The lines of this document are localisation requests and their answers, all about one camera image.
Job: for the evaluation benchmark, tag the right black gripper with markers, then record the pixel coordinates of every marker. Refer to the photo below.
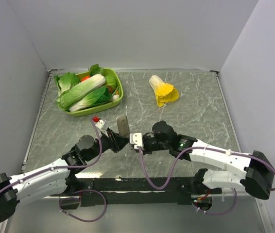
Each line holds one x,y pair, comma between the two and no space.
145,149

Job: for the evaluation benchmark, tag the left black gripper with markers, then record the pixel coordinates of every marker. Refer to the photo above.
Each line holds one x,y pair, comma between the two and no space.
116,141

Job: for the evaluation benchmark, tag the white remote control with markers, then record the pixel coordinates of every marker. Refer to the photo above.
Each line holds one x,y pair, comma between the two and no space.
123,126

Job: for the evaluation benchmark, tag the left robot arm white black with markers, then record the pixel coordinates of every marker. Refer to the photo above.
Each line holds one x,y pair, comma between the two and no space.
57,177

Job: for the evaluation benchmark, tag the yellow cabbage toy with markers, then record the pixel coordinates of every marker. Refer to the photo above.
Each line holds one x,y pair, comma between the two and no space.
164,92

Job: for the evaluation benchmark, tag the bok choy toy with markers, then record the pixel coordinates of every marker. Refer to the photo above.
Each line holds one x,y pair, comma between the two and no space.
90,99

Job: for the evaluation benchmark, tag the round green cabbage toy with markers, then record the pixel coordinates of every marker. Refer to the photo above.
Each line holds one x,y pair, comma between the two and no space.
111,81

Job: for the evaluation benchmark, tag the large napa cabbage toy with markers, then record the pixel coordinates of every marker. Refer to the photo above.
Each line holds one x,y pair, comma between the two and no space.
76,93

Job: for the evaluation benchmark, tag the green plastic tray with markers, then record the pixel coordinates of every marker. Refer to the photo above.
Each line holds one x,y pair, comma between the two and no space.
109,99

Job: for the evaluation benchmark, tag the green leaf lettuce toy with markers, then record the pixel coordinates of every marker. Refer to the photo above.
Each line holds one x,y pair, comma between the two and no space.
66,82

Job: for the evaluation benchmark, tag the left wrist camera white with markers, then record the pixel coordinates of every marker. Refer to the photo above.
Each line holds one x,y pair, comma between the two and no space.
101,124

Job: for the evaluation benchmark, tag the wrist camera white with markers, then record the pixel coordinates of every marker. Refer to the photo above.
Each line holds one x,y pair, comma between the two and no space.
101,124
136,141

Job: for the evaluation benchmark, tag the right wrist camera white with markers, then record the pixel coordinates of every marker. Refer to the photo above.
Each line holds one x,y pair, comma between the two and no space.
136,141

